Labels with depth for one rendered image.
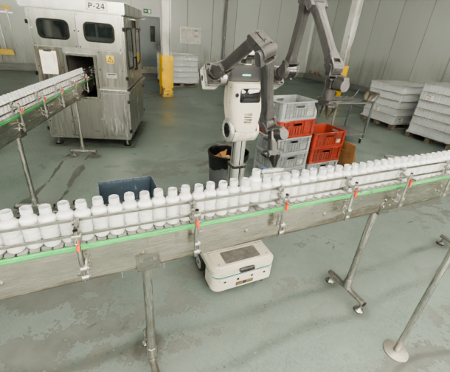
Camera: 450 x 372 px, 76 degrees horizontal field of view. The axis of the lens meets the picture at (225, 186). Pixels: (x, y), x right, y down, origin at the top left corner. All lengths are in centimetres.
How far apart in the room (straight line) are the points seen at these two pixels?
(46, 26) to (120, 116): 143
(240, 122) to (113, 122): 328
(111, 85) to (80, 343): 355
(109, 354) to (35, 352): 43
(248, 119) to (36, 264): 138
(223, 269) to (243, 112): 111
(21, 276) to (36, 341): 104
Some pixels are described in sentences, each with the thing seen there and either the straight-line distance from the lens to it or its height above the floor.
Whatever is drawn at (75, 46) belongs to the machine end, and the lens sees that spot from 486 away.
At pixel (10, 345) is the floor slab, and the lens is 237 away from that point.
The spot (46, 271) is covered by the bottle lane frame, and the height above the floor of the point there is 91.
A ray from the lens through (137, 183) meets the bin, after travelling 184.
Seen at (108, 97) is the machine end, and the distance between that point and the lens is 484.
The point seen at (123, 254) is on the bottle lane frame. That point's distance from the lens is 130.
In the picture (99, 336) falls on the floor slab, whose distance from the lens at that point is 222.
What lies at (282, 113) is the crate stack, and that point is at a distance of 352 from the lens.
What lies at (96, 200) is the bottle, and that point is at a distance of 119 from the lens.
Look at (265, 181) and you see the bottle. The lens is 141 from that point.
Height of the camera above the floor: 176
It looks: 28 degrees down
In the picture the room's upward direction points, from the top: 5 degrees clockwise
